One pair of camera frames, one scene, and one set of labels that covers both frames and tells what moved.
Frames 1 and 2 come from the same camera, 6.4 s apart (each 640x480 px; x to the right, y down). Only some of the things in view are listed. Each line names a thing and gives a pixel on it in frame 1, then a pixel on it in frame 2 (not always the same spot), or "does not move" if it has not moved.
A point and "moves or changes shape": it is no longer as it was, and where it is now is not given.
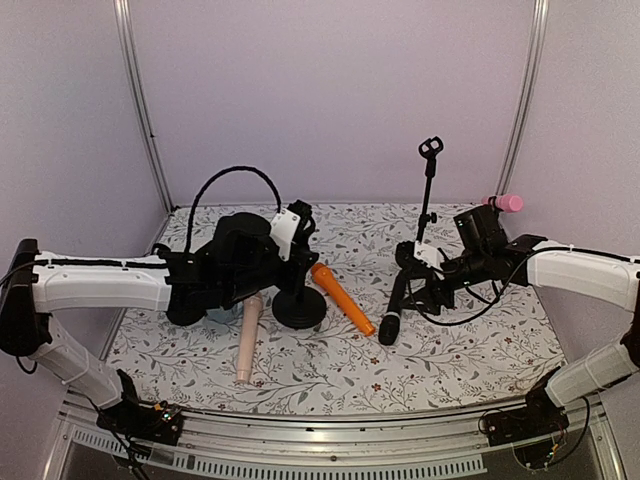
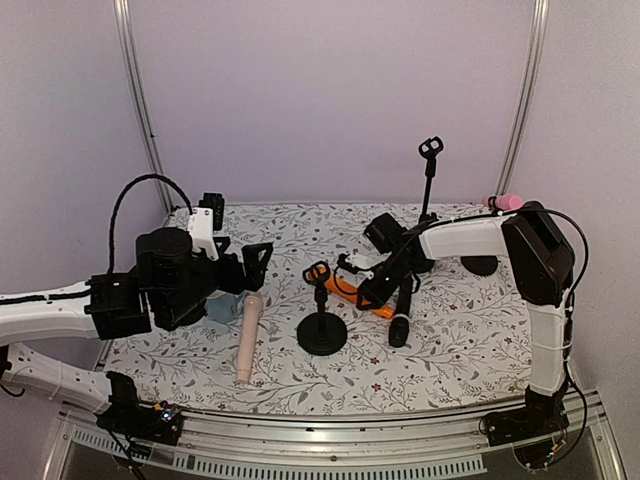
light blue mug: x=232 y=314 does not move
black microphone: x=390 y=325 moves or changes shape
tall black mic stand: x=430 y=147 does not move
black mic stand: x=298 y=307 to x=320 y=333
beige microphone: x=251 y=313 does not move
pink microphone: x=506 y=202 does not move
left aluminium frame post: x=121 y=14 does not move
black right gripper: x=415 y=272 to x=388 y=273
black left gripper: x=304 y=251 to x=235 y=273
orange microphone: x=345 y=301 moves or changes shape
